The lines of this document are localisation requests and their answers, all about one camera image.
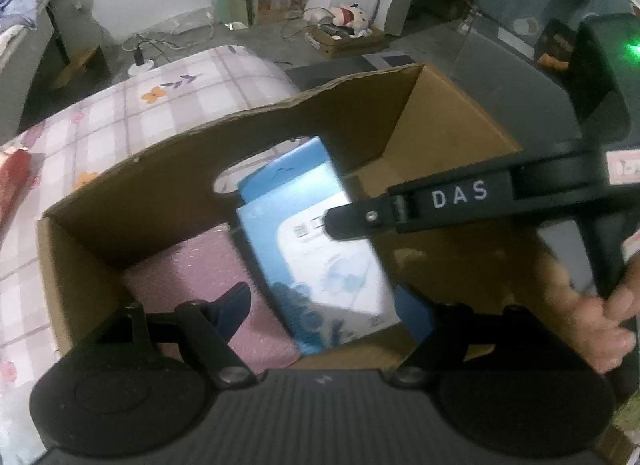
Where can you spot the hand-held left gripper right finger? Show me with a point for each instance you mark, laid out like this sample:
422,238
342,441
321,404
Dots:
412,312

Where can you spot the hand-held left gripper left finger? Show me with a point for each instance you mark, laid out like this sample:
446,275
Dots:
235,305

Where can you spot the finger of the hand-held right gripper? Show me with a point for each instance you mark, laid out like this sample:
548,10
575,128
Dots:
355,217

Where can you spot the blue and white box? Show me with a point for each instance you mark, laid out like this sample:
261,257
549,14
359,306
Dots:
325,255

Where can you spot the large brown cardboard box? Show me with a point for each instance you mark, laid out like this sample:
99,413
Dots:
150,185

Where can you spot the person's right hand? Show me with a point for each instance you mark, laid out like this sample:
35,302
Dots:
600,325

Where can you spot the pink foam sheet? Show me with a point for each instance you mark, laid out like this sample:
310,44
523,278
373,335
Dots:
190,265

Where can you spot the orange and black packet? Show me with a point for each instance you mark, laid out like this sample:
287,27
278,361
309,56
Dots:
555,45

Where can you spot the grey floor mat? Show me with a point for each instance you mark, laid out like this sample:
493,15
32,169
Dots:
325,72

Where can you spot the low open cardboard box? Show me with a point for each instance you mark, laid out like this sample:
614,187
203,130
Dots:
340,47

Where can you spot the blue mat with circles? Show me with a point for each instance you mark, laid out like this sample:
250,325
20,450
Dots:
505,5

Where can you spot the white plush toy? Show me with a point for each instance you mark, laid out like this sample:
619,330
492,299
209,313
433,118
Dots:
350,15

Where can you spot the checked floral bedsheet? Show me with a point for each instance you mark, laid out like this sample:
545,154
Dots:
100,115

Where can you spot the green paper bag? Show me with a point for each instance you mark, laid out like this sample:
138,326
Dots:
230,7

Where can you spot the red tissue packet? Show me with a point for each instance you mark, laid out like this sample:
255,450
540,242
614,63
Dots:
15,180

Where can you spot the white power strip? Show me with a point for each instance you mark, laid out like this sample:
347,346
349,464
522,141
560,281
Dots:
140,66

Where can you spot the small wooden stool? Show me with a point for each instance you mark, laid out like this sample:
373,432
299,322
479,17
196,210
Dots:
80,62

